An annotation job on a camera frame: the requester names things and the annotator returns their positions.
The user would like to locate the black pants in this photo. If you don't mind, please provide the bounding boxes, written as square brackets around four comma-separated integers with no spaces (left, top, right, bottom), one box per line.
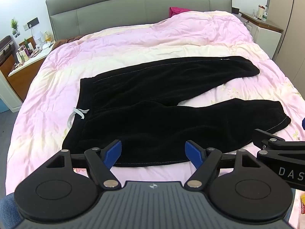
[62,55,291,168]

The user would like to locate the wooden nightstand with white top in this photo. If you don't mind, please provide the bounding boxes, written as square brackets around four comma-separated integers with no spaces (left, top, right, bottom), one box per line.
[7,50,52,102]

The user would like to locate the blue denim clothing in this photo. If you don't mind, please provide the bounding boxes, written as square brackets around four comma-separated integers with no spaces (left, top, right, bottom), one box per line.
[0,192,18,223]

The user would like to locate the nightstand with brown top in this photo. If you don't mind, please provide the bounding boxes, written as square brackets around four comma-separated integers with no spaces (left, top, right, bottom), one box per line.
[239,11,284,60]

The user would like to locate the grey padded headboard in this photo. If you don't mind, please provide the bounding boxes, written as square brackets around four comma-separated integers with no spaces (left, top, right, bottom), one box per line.
[46,0,233,41]

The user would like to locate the beige wardrobe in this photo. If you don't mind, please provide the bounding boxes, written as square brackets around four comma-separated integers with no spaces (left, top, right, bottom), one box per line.
[264,0,305,65]

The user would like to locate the pink duvet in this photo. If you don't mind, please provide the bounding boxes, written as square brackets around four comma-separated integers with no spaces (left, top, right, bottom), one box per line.
[6,10,305,196]

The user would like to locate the small potted plant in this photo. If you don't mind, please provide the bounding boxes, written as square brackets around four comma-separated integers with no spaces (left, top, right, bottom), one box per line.
[10,18,20,38]

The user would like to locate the group of cosmetic bottles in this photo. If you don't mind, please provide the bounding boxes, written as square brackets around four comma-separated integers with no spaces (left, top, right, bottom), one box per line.
[14,31,54,65]

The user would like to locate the brown pillow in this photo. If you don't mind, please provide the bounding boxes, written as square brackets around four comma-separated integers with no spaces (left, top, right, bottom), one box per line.
[52,35,85,51]

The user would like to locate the dark brown suitcase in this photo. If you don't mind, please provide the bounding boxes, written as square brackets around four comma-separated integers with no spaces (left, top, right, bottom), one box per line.
[0,35,20,76]

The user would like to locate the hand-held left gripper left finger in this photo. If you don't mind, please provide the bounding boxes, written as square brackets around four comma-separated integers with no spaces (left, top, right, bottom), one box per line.
[48,139,122,189]

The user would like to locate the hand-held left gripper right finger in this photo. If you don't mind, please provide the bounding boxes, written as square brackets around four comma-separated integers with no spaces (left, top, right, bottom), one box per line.
[185,140,259,189]

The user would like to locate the magenta pillow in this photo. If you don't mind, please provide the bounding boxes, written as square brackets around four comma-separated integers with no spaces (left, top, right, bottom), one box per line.
[169,6,191,18]

